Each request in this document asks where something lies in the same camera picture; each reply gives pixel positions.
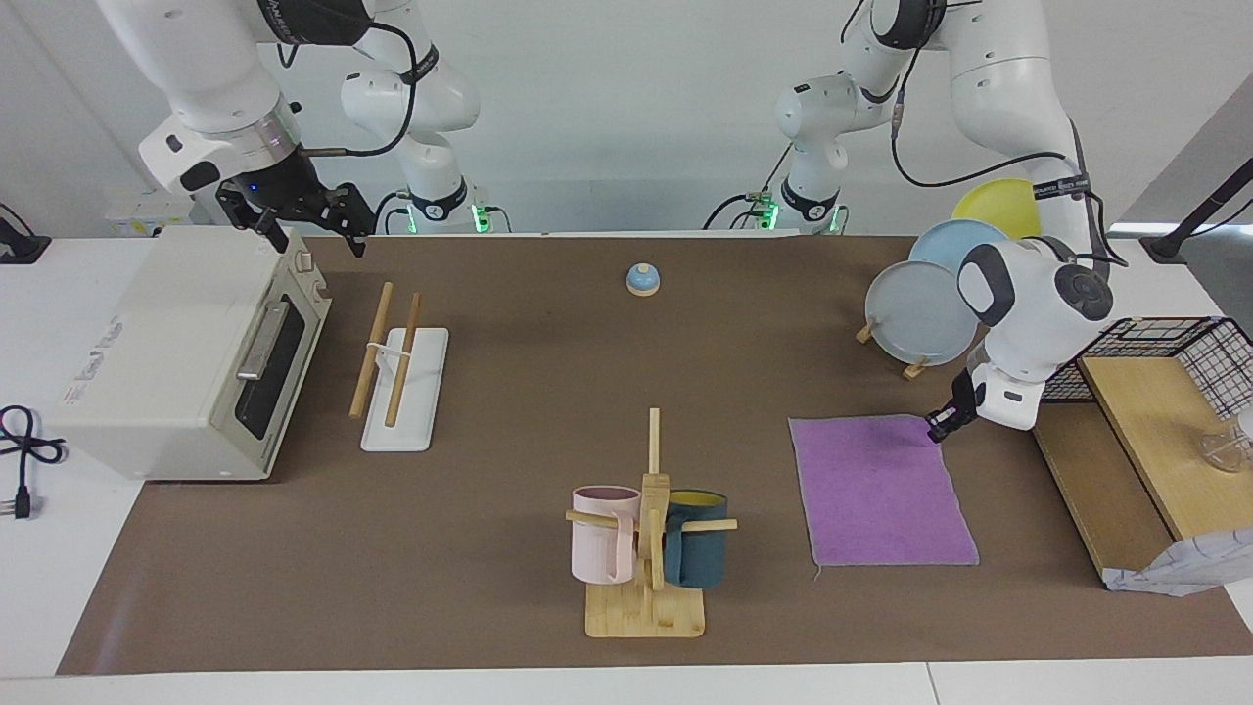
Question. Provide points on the yellow plate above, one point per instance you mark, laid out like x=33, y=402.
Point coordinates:
x=998, y=206

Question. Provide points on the pink mug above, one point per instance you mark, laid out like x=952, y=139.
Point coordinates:
x=592, y=548

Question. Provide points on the pale grey plate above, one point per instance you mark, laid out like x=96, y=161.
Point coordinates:
x=915, y=313

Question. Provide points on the white towel rack wooden rods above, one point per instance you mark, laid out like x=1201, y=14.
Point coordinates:
x=406, y=411

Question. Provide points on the wooden shelf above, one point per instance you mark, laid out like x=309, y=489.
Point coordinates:
x=1106, y=490

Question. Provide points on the black clamp mount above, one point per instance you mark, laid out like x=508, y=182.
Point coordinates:
x=20, y=250

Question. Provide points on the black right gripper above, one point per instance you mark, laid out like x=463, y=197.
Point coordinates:
x=286, y=188

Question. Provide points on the white patterned paper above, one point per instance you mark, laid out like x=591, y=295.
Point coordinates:
x=1194, y=568

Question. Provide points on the wooden plate rack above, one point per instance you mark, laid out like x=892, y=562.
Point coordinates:
x=915, y=370

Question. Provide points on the wooden mug tree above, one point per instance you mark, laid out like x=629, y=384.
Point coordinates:
x=646, y=617

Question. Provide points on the brown table mat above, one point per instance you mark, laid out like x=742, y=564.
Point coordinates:
x=489, y=587

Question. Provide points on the white power strip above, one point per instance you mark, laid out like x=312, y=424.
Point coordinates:
x=137, y=220

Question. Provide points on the light blue plate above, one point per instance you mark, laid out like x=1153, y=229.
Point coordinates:
x=945, y=245

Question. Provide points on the cream toaster oven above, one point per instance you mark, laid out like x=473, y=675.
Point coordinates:
x=147, y=343

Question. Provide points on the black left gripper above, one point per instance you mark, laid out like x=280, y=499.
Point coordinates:
x=964, y=397

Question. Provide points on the dark teal mug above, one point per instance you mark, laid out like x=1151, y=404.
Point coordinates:
x=700, y=558

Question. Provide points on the purple and grey towel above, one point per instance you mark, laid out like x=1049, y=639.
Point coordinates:
x=881, y=490

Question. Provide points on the clear glass vessel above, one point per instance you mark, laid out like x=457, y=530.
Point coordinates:
x=1224, y=450

